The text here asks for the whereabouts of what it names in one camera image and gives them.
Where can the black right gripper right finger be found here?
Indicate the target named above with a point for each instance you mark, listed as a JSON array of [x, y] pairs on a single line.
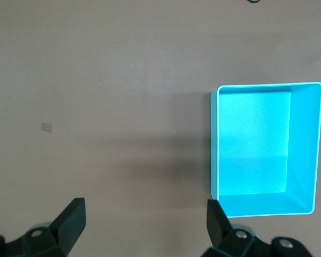
[[216, 225]]

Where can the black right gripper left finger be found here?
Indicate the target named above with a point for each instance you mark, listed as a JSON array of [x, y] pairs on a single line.
[[72, 222]]

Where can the turquoise plastic bin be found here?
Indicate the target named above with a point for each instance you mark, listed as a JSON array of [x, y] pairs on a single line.
[[256, 139]]

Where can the brown tape patch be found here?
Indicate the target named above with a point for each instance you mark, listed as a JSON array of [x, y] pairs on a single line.
[[46, 128]]

